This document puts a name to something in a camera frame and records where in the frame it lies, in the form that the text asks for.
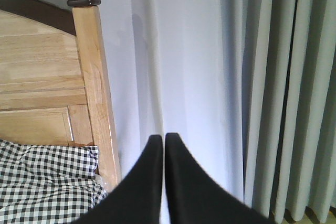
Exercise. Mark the light blue pleated curtain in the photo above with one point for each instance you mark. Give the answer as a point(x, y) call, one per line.
point(279, 105)

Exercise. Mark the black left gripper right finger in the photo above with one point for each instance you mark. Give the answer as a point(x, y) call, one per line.
point(193, 197)

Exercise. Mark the black white checkered bedding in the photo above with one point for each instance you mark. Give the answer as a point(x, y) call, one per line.
point(48, 184)

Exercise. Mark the white sheer curtain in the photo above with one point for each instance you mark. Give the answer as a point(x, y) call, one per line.
point(174, 66)

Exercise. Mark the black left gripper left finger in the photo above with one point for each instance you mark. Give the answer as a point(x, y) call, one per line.
point(137, 199)

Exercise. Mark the wooden bed frame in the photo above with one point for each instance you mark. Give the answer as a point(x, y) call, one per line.
point(54, 79)

